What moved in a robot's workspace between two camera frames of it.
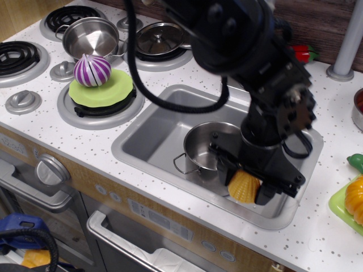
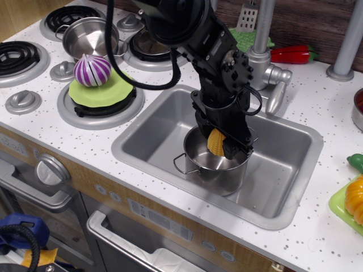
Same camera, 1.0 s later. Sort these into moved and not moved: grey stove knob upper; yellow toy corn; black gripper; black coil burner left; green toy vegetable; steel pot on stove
Moved: yellow toy corn; black gripper
Not moved: grey stove knob upper; black coil burner left; steel pot on stove; green toy vegetable
